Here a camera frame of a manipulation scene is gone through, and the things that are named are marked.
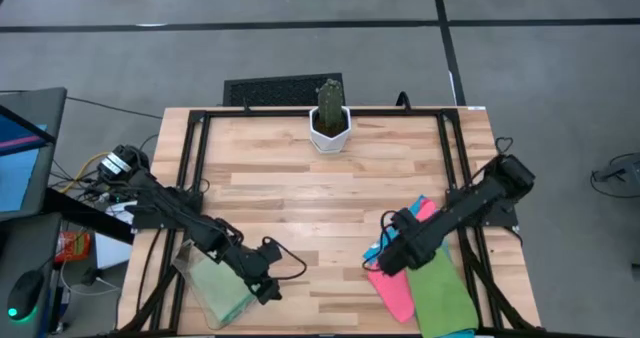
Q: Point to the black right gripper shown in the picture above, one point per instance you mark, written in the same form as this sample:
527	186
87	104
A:
405	253

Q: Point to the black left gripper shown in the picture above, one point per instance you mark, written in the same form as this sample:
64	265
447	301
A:
247	268

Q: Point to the pink microfiber towel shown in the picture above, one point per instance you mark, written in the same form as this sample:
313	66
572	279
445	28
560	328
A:
395	293

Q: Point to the pale green microfiber towel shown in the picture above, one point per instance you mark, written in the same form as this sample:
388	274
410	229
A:
220	290

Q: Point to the bright green microfiber towel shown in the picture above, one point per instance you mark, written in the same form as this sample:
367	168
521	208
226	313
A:
442	298

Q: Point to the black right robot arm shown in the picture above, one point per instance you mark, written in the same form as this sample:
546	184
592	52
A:
475	198

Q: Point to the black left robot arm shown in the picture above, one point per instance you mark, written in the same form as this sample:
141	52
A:
165	205

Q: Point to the blue microfiber towel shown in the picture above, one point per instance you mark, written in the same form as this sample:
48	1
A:
419	204

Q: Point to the clear plastic bin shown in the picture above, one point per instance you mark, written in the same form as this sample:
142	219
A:
182	263

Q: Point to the white hexagonal plant pot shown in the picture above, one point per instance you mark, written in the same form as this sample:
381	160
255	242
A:
325	145

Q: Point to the white box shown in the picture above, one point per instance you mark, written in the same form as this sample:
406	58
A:
112	248

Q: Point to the green cactus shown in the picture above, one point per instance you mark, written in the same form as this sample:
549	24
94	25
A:
330	103

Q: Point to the black diagonal beam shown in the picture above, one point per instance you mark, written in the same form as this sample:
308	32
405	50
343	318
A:
85	213

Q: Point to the orange snack packet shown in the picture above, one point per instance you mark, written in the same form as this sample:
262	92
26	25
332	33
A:
72	245

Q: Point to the black perforated floor mat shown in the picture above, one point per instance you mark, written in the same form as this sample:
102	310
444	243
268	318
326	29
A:
275	90

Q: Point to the black floor stand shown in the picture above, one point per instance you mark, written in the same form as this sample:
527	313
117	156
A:
620	175

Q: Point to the black computer mouse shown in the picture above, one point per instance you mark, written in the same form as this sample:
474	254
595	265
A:
22	295

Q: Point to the dark grey desk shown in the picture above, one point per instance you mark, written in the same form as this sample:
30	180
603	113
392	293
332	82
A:
25	248

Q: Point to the computer monitor with blue screen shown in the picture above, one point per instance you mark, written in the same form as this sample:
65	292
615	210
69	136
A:
25	153

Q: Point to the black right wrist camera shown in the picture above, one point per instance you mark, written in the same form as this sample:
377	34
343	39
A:
404	220

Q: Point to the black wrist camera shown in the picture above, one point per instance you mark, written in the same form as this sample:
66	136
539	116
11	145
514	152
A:
271	248
404	220

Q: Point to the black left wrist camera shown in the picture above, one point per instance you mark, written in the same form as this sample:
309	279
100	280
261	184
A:
271	248

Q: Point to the black aluminium table frame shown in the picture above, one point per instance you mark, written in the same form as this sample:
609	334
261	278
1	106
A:
280	113

